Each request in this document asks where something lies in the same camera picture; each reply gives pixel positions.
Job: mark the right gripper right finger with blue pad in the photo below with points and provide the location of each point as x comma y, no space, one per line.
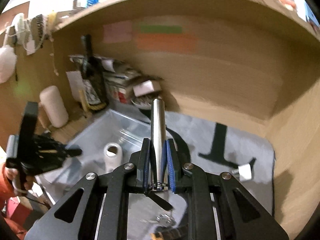
175,171

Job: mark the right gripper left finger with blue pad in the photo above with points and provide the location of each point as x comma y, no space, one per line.
142,175

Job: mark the silver metal cylinder tube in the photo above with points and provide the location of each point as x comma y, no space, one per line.
158,139

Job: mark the clear plastic storage bin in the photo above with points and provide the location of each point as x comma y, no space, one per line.
110,127

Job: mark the small white silver cap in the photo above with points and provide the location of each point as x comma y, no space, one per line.
243,173

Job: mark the silver keys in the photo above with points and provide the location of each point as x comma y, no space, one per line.
164,220

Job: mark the orange sleeve forearm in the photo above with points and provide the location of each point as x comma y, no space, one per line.
9,205

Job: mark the left hand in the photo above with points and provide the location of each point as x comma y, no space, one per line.
21,184

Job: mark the white handheld massager device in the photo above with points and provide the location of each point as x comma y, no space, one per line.
113,155

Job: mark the grey felt desk mat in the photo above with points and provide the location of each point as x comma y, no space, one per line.
215,148

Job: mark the beige cylindrical speaker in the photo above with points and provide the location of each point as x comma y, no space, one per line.
52,102

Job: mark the white bowl of trinkets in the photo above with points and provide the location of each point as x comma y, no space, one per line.
145,102

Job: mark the small white box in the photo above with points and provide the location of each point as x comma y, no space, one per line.
147,87

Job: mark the white handwritten paper note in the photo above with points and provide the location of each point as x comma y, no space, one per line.
76,84

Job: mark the stack of books and papers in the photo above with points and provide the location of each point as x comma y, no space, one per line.
115,72

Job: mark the dark wine bottle elephant label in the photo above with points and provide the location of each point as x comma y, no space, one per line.
92,75

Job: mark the white fluffy pompom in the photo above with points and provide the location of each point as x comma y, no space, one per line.
8,60

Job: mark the orange sticky note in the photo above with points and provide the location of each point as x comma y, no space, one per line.
173,43

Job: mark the black hair brush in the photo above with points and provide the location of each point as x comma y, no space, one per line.
38,24

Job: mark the green sticky note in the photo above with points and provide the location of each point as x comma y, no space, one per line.
160,29

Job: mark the pink sticky note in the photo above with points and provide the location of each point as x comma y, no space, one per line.
118,32

